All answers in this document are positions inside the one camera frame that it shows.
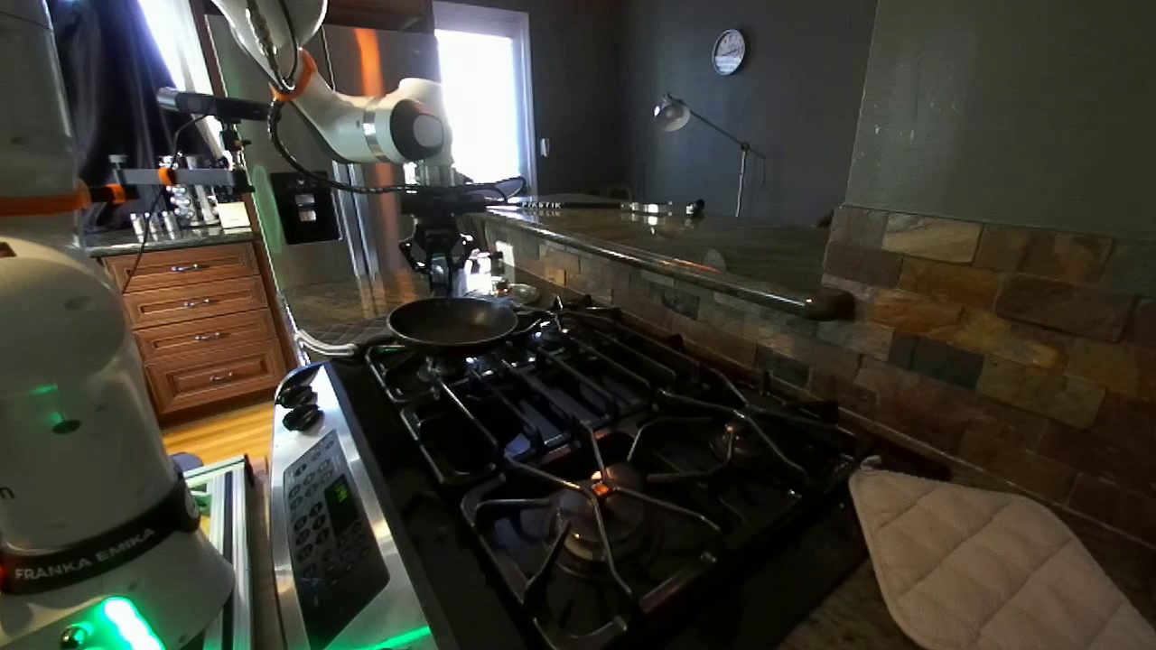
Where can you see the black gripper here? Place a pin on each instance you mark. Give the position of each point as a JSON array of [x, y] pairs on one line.
[[441, 239]]

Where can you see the dark nonstick frying pan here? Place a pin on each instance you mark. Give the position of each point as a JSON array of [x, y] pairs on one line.
[[451, 325]]

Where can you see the black stove knob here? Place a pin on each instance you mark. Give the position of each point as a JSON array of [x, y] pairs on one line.
[[299, 399]]

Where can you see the black gas stove cooktop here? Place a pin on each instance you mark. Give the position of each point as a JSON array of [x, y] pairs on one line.
[[419, 528]]

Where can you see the steel stove control panel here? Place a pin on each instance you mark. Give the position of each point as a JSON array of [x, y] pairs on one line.
[[318, 528]]

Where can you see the metal robot mounting plate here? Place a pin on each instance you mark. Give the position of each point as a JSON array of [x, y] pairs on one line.
[[220, 519]]

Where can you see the stainless steel refrigerator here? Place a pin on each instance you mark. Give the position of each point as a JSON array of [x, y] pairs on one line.
[[362, 227]]

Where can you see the bright window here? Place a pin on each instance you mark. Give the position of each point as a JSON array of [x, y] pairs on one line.
[[483, 109]]

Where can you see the wooden drawer cabinet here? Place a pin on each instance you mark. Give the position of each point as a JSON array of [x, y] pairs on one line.
[[201, 325]]

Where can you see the raised granite bar counter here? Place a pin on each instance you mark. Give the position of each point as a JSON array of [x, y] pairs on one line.
[[725, 257]]

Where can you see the round gas burner cap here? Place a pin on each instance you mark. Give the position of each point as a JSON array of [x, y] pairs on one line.
[[597, 519]]

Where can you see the stand rig with orange clamps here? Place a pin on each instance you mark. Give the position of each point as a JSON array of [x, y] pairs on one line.
[[181, 178]]

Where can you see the dark hanging fabric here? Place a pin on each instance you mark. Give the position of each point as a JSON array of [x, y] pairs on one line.
[[109, 84]]

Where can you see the white quilted pot holder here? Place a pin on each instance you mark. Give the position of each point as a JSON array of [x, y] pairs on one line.
[[975, 563]]

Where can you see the dark wall switch panel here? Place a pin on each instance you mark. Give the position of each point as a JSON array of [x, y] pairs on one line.
[[302, 208]]

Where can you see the round wall clock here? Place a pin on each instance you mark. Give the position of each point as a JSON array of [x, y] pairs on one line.
[[732, 52]]

